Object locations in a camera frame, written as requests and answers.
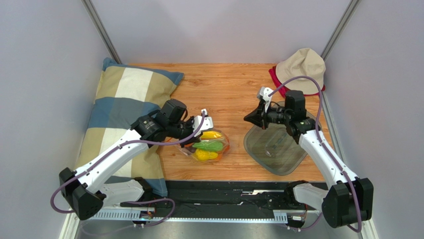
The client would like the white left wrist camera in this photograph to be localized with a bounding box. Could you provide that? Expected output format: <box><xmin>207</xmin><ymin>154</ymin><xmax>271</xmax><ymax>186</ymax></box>
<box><xmin>193</xmin><ymin>109</ymin><xmax>214</xmax><ymax>135</ymax></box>

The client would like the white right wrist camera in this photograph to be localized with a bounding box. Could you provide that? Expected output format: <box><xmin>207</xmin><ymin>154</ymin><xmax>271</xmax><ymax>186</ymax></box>
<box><xmin>257</xmin><ymin>87</ymin><xmax>273</xmax><ymax>112</ymax></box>

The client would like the checked blue beige pillow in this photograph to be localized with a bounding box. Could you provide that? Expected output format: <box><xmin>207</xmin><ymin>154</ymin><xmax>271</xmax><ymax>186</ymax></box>
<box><xmin>75</xmin><ymin>58</ymin><xmax>184</xmax><ymax>197</ymax></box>

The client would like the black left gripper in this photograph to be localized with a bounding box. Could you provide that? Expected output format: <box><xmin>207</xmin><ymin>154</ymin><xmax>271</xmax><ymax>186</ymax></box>
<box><xmin>167</xmin><ymin>116</ymin><xmax>203</xmax><ymax>148</ymax></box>

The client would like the grey plastic fruit tray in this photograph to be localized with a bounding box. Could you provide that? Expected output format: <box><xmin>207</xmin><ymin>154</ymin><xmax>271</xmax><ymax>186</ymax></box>
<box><xmin>244</xmin><ymin>100</ymin><xmax>316</xmax><ymax>176</ymax></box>

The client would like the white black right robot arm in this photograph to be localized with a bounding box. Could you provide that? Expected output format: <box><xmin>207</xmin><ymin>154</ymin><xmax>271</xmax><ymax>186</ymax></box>
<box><xmin>244</xmin><ymin>87</ymin><xmax>374</xmax><ymax>228</ymax></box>

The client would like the clear orange zip top bag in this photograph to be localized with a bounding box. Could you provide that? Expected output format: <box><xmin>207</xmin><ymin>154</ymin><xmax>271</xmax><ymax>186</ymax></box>
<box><xmin>175</xmin><ymin>129</ymin><xmax>230</xmax><ymax>162</ymax></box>

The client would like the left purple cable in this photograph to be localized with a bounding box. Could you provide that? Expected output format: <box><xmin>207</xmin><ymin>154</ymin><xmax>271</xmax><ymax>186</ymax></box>
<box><xmin>50</xmin><ymin>111</ymin><xmax>207</xmax><ymax>228</ymax></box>

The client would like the aluminium corner post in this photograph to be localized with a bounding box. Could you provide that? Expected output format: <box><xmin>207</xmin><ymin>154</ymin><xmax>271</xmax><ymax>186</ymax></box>
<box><xmin>81</xmin><ymin>0</ymin><xmax>122</xmax><ymax>64</ymax></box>
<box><xmin>321</xmin><ymin>0</ymin><xmax>361</xmax><ymax>61</ymax></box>

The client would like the right aluminium corner post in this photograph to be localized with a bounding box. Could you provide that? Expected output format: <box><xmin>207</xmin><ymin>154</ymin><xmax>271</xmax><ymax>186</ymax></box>
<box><xmin>321</xmin><ymin>0</ymin><xmax>361</xmax><ymax>61</ymax></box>

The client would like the yellow pear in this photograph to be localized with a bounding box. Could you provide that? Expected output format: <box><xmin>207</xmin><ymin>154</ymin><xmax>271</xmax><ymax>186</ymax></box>
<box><xmin>194</xmin><ymin>148</ymin><xmax>219</xmax><ymax>161</ymax></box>

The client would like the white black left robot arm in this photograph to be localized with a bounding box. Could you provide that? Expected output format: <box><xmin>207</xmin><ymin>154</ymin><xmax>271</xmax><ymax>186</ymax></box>
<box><xmin>50</xmin><ymin>99</ymin><xmax>210</xmax><ymax>221</ymax></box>

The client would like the aluminium front rail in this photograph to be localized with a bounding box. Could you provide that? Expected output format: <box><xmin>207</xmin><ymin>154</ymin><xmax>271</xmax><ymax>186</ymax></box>
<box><xmin>59</xmin><ymin>189</ymin><xmax>380</xmax><ymax>239</ymax></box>

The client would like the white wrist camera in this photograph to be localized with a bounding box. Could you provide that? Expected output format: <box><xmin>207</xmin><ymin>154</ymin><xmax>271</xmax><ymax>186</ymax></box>
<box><xmin>257</xmin><ymin>87</ymin><xmax>273</xmax><ymax>112</ymax></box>
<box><xmin>193</xmin><ymin>109</ymin><xmax>214</xmax><ymax>135</ymax></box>

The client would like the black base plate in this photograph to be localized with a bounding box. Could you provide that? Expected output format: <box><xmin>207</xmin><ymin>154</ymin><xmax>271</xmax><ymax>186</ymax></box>
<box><xmin>119</xmin><ymin>180</ymin><xmax>317</xmax><ymax>220</ymax></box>

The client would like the yellow banana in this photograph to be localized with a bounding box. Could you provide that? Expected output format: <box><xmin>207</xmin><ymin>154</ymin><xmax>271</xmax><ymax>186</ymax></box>
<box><xmin>201</xmin><ymin>130</ymin><xmax>223</xmax><ymax>140</ymax></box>

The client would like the beige bucket hat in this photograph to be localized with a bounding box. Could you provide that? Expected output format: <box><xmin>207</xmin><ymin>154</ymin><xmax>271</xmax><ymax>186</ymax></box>
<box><xmin>276</xmin><ymin>48</ymin><xmax>326</xmax><ymax>75</ymax></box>

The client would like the left aluminium corner post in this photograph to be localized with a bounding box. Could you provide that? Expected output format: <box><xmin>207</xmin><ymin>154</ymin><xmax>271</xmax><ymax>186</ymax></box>
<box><xmin>81</xmin><ymin>0</ymin><xmax>122</xmax><ymax>64</ymax></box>

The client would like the green cucumber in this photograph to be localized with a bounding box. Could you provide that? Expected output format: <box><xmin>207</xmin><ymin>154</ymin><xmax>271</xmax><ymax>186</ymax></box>
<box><xmin>192</xmin><ymin>141</ymin><xmax>224</xmax><ymax>152</ymax></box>

